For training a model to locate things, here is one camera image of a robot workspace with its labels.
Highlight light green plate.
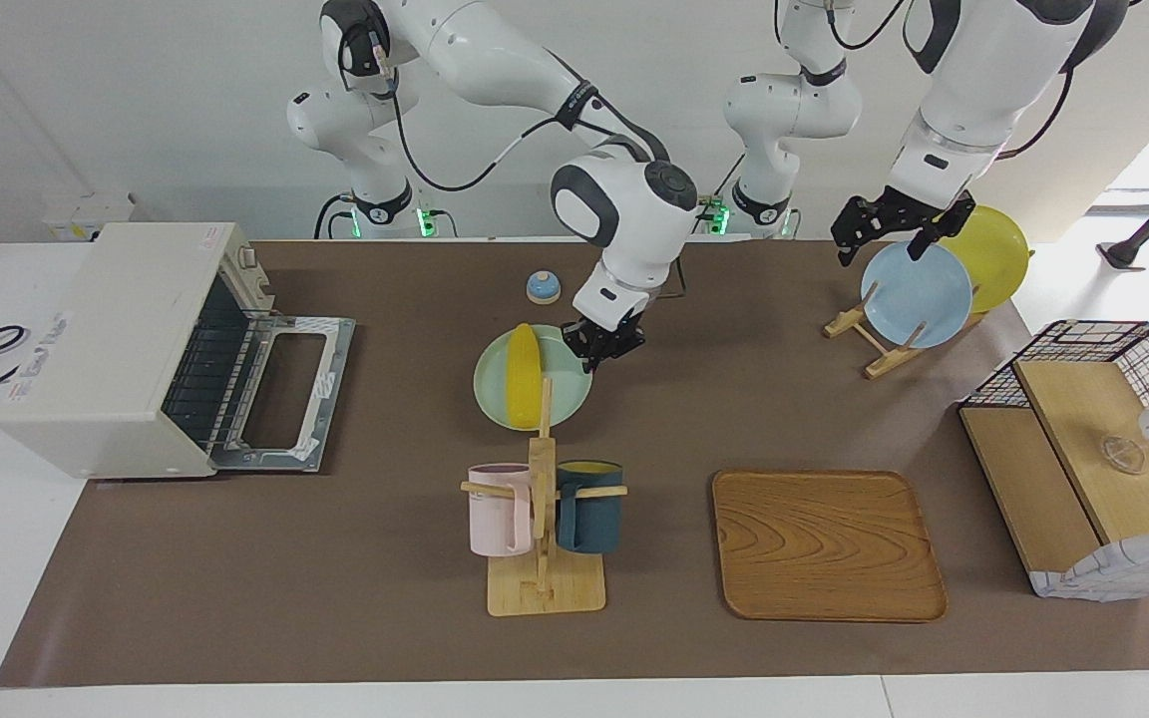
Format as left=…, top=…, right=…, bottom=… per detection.
left=473, top=324, right=595, bottom=432

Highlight yellow corn cob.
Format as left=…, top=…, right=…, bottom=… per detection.
left=505, top=322, right=543, bottom=430

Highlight glass oven door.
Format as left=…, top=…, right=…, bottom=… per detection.
left=210, top=311, right=357, bottom=476

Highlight white toaster oven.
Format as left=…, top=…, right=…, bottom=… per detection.
left=0, top=221, right=357, bottom=482

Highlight light blue plate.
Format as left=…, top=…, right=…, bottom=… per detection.
left=860, top=241, right=974, bottom=350

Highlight yellow plate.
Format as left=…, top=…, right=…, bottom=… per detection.
left=939, top=204, right=1031, bottom=315

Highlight wooden plate rack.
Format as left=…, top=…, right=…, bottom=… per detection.
left=823, top=282, right=989, bottom=381

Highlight dark blue mug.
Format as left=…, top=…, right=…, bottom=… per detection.
left=555, top=459, right=625, bottom=555

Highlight pink mug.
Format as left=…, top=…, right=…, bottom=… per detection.
left=467, top=462, right=536, bottom=557

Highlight wooden mug rack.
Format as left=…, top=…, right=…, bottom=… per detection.
left=460, top=377, right=629, bottom=617

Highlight small clear glass item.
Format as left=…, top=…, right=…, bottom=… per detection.
left=1098, top=434, right=1147, bottom=476

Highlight brown wooden tray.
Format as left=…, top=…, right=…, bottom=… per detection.
left=711, top=469, right=949, bottom=624

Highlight brown table mat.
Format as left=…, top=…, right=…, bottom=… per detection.
left=0, top=239, right=1149, bottom=689

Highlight white checked cloth liner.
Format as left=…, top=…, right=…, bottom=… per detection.
left=1028, top=526, right=1149, bottom=602

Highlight black base cable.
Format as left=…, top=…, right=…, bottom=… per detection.
left=313, top=192, right=356, bottom=240
left=684, top=148, right=747, bottom=237

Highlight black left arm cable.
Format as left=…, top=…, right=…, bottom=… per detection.
left=827, top=0, right=1076, bottom=161

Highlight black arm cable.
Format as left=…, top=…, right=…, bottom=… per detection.
left=335, top=20, right=687, bottom=300
left=827, top=0, right=1076, bottom=161

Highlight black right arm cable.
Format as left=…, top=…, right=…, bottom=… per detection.
left=335, top=20, right=687, bottom=300

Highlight oven wire rack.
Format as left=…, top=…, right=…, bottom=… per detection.
left=164, top=299, right=271, bottom=455

